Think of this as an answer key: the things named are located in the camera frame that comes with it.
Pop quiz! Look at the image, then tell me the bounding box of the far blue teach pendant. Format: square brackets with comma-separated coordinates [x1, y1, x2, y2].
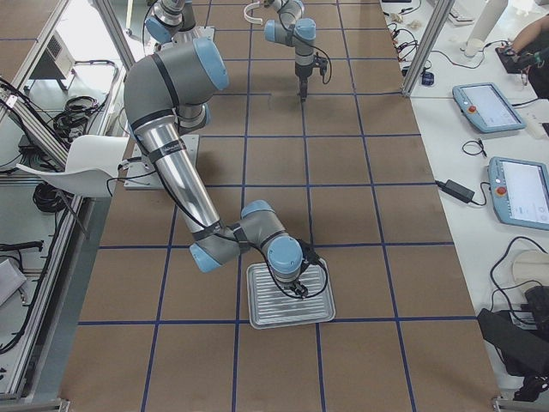
[452, 82, 526, 134]

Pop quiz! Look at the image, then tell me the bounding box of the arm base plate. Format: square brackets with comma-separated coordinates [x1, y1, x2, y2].
[124, 134, 200, 191]
[172, 26, 215, 45]

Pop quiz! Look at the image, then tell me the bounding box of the white plastic chair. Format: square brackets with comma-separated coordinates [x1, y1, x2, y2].
[16, 135, 129, 197]

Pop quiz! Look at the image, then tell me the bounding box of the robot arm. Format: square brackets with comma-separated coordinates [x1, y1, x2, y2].
[124, 37, 308, 299]
[143, 1, 332, 101]

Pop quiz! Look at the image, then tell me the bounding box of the white curved plastic part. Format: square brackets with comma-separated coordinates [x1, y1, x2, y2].
[243, 1, 263, 26]

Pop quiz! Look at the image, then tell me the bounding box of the black power adapter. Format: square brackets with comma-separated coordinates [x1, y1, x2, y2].
[436, 179, 474, 203]

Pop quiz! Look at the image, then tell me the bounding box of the near blue teach pendant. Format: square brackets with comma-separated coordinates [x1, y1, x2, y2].
[487, 157, 548, 231]

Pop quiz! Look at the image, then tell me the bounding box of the blue teach pendant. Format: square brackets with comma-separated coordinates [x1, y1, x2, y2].
[452, 82, 526, 134]
[487, 157, 548, 231]

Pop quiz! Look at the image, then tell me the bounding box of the ribbed metal tray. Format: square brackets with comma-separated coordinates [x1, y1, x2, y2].
[246, 262, 335, 330]

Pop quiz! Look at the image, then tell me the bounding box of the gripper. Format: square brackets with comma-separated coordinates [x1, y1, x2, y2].
[281, 275, 309, 299]
[295, 50, 329, 102]

